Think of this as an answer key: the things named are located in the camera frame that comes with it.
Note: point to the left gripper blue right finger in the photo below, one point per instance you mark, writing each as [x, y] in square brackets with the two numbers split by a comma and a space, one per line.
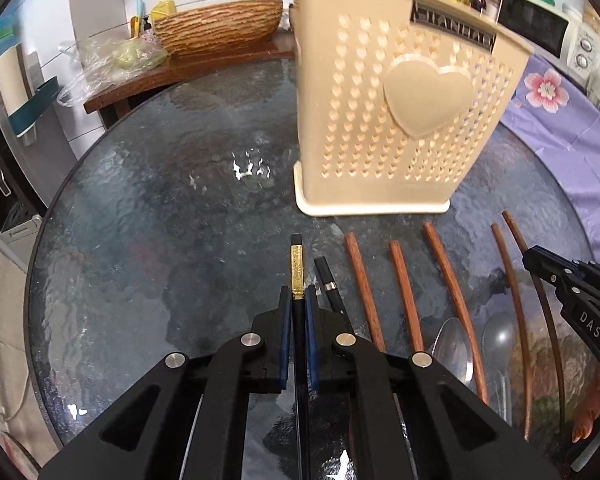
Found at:
[311, 338]

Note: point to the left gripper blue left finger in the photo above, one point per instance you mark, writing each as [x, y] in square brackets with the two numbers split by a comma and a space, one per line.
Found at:
[284, 310]

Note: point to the black chopstick with silver band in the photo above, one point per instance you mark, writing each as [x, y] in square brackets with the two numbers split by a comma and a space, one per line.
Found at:
[331, 290]

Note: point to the black chopstick with gold band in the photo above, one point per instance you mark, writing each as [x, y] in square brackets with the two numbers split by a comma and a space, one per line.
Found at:
[301, 390]

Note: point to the grey plastic spoon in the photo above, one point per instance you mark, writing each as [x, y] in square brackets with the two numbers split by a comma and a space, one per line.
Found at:
[498, 340]

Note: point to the shiny metal spoon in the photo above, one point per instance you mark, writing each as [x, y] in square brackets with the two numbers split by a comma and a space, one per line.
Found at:
[451, 349]

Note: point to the purple floral cloth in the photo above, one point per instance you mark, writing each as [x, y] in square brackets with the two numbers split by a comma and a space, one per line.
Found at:
[562, 126]

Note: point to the beige plastic utensil holder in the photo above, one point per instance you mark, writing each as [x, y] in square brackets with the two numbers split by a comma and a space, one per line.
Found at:
[396, 99]

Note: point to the wooden counter shelf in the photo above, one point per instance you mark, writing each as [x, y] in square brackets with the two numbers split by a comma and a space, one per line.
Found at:
[119, 100]

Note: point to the white microwave oven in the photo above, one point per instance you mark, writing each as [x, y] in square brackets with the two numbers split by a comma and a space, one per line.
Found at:
[567, 42]

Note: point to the brown woven-pattern basin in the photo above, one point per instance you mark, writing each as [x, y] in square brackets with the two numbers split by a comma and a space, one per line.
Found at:
[220, 27]

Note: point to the water dispenser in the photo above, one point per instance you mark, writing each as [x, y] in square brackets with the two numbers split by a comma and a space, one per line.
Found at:
[34, 154]

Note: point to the clear plastic bag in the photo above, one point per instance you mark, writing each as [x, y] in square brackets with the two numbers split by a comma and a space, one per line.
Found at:
[105, 64]

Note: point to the yellow soap bottle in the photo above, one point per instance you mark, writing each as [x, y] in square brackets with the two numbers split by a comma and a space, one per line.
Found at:
[162, 9]

